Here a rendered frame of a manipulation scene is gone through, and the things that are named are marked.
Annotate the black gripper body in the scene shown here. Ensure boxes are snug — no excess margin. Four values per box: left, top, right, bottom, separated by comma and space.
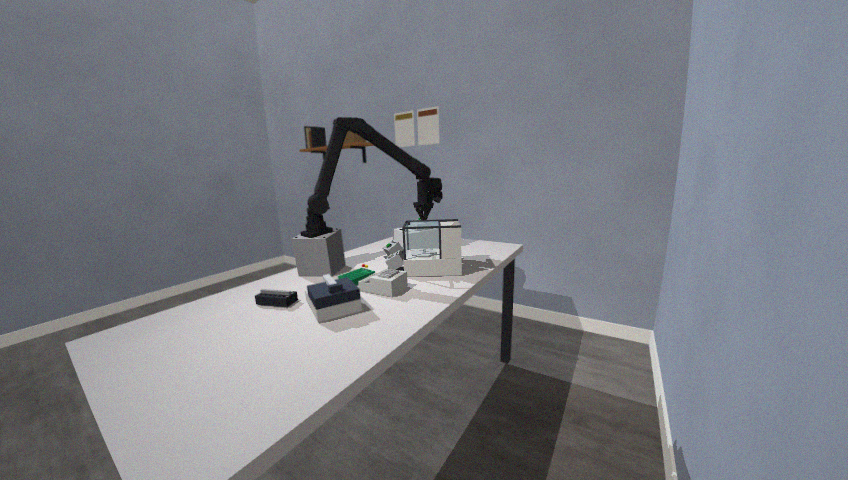
413, 192, 434, 209

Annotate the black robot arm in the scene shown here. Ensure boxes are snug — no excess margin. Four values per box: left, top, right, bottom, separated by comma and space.
300, 117, 442, 238

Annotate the green tube rack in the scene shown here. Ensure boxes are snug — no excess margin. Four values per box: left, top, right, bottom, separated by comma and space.
338, 268, 375, 285

